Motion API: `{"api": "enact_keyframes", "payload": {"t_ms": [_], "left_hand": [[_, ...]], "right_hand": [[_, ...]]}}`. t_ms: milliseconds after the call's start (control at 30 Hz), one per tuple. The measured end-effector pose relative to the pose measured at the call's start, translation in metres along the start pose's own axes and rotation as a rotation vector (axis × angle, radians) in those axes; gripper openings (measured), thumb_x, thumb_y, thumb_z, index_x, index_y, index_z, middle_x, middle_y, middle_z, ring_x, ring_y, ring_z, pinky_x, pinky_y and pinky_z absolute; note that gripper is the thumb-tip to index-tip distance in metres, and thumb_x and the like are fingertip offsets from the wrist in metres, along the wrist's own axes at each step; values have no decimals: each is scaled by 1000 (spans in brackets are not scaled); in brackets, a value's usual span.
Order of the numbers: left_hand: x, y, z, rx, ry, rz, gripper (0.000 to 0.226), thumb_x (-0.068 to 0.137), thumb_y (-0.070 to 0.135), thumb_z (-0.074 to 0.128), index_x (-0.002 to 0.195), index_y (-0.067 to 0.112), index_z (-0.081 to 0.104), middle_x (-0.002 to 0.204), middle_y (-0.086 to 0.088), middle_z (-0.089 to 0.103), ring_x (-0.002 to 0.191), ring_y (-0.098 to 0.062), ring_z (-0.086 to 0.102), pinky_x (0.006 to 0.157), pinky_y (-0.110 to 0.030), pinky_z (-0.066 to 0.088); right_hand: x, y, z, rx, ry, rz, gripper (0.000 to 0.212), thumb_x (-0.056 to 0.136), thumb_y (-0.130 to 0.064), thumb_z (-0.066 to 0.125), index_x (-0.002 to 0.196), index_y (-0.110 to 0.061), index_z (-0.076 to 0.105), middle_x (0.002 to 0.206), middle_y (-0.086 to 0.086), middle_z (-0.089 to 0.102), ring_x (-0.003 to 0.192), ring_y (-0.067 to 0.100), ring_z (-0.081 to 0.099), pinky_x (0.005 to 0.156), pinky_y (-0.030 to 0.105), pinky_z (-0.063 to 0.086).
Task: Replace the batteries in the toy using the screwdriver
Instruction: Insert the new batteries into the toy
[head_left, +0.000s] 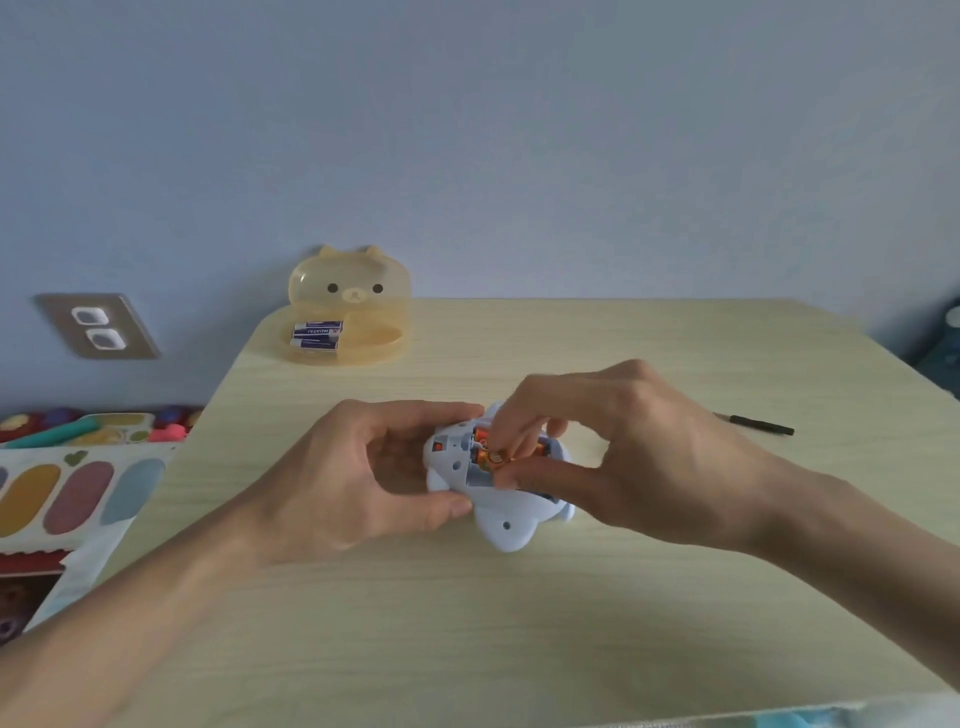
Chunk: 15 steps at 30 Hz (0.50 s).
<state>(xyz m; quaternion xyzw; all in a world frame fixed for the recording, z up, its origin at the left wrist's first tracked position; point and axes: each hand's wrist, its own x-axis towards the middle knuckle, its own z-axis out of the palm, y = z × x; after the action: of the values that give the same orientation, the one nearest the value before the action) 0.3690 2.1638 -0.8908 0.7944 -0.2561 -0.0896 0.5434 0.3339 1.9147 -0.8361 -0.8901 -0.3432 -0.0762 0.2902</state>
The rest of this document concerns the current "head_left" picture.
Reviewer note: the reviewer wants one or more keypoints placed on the person's left hand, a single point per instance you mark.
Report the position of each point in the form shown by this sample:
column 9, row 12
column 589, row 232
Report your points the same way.
column 330, row 487

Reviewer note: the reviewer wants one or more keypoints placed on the person's right hand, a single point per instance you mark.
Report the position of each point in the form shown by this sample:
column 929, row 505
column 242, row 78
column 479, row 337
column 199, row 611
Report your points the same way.
column 660, row 457

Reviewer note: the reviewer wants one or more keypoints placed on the small black screwdriver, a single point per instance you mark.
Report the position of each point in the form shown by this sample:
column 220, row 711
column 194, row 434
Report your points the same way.
column 761, row 426

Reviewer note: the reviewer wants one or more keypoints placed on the orange battery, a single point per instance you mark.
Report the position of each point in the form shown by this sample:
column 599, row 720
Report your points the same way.
column 537, row 448
column 481, row 433
column 496, row 456

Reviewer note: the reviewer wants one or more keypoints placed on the dark blue battery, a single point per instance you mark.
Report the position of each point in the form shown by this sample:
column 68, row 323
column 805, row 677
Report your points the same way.
column 315, row 342
column 319, row 328

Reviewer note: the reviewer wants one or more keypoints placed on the light blue airplane toy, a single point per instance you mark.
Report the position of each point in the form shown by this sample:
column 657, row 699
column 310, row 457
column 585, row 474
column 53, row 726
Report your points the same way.
column 510, row 529

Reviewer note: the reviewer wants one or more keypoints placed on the person's left forearm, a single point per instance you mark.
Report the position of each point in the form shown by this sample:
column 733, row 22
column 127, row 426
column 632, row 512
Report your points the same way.
column 127, row 645

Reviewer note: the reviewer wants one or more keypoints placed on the person's right forearm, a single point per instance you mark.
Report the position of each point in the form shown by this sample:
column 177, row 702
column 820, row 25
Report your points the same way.
column 877, row 555

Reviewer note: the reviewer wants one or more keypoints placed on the orange bear-shaped plastic box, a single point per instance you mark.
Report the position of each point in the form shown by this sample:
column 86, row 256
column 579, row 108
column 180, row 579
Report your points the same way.
column 352, row 281

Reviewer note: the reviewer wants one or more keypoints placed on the white board with coloured ovals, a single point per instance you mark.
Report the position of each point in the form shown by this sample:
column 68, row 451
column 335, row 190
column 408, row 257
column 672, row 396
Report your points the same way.
column 79, row 495

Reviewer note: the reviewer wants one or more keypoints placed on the white light-blue paper bag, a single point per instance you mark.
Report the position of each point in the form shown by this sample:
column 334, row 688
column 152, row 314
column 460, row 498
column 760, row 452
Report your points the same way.
column 82, row 585

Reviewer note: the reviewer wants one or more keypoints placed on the teal plastic stick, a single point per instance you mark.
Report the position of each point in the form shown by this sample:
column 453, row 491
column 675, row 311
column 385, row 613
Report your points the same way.
column 56, row 435

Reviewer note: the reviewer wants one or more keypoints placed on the beige wall socket plate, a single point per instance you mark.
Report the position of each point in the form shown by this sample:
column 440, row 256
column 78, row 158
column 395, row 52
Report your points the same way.
column 56, row 322

